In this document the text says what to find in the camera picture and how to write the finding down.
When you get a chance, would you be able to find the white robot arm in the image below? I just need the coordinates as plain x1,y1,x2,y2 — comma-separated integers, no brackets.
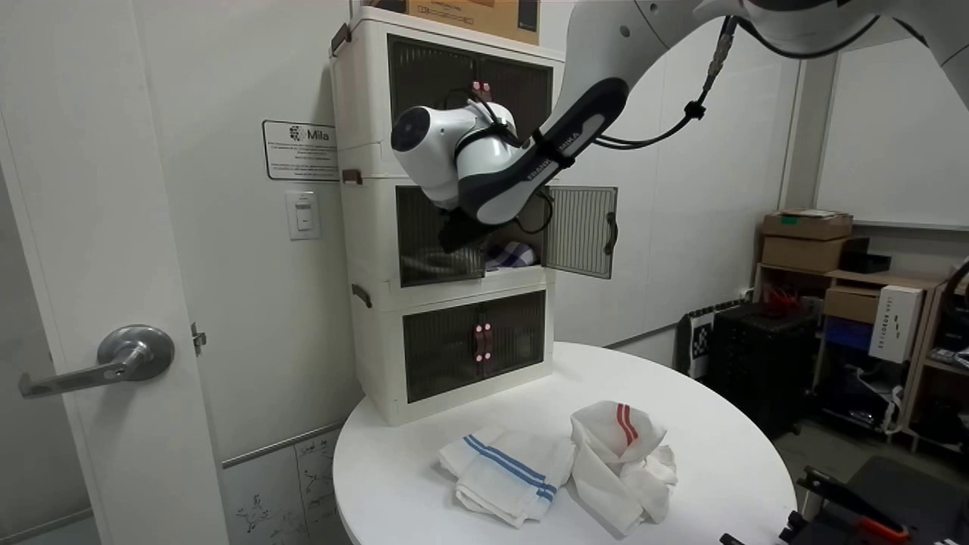
391,0,969,228

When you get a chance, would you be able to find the white product box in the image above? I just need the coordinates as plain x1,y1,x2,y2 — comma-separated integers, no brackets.
869,285,923,364

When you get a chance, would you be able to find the black cabinet on floor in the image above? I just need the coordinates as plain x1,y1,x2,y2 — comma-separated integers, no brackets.
703,305,816,440

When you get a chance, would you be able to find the silver door lever handle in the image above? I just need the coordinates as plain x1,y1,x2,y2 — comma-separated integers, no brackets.
19,324,176,396

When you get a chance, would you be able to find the white towel with red stripes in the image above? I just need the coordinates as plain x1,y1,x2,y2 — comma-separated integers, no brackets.
570,400,679,536

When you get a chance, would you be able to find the round white table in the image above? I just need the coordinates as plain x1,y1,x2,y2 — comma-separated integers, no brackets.
333,341,795,545

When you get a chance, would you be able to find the whiteboard on floor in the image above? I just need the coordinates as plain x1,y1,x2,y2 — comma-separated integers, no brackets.
223,429,349,545

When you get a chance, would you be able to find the cabinet door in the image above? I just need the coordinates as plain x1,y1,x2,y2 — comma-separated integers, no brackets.
395,184,483,289
547,184,617,278

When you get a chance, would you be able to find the cardboard box on shelf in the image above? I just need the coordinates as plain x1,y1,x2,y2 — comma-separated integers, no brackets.
759,213,855,272

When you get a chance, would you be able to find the blue white checkered cloth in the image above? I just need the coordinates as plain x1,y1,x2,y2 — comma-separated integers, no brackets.
483,242,536,272

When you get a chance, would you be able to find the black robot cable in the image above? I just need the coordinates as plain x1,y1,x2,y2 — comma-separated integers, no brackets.
590,11,890,156

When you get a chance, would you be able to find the white light switch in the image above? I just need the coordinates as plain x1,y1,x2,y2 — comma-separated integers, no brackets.
286,192,322,242

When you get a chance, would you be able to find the white door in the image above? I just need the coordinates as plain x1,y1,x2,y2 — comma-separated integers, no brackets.
0,0,227,545

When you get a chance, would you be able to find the wall sign plate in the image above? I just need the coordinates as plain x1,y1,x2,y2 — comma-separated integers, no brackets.
261,118,339,182

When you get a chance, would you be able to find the white stacked cabinet unit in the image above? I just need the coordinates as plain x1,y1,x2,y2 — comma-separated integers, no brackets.
328,4,570,428

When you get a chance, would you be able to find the wooden shelf unit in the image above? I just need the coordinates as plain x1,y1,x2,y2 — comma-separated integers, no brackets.
756,266,965,449

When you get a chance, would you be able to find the white towel with blue stripes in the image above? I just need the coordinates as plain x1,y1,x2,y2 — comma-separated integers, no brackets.
436,428,576,528

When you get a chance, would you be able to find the cardboard box on cabinet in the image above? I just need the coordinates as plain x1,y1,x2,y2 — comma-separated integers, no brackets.
349,0,542,48

